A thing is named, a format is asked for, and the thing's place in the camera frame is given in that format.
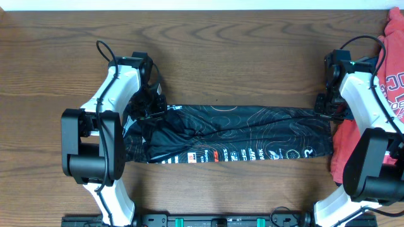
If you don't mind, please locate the black orange patterned jersey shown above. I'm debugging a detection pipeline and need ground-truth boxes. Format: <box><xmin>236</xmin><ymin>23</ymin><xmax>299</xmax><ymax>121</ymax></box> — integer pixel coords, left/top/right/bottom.
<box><xmin>123</xmin><ymin>105</ymin><xmax>333</xmax><ymax>164</ymax></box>

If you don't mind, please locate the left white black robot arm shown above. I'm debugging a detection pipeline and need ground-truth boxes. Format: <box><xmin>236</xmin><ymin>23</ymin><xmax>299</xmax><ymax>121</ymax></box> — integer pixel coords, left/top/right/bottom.
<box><xmin>61</xmin><ymin>52</ymin><xmax>167</xmax><ymax>226</ymax></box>

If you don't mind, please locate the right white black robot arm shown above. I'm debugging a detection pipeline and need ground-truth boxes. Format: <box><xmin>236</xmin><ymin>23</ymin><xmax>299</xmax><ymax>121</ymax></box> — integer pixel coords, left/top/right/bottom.
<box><xmin>301</xmin><ymin>49</ymin><xmax>403</xmax><ymax>226</ymax></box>

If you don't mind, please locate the navy blue folded garment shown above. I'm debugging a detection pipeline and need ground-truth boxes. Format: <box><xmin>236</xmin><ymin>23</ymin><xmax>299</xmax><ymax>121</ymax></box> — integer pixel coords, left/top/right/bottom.
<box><xmin>359</xmin><ymin>55</ymin><xmax>378</xmax><ymax>72</ymax></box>

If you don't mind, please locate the red printed t-shirt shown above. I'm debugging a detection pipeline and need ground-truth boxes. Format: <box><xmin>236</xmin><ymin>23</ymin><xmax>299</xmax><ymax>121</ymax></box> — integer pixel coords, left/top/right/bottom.
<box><xmin>330</xmin><ymin>7</ymin><xmax>403</xmax><ymax>185</ymax></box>

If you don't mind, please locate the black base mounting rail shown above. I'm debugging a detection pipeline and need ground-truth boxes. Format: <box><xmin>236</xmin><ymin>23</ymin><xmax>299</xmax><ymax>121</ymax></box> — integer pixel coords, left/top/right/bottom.
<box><xmin>61</xmin><ymin>214</ymin><xmax>378</xmax><ymax>227</ymax></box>

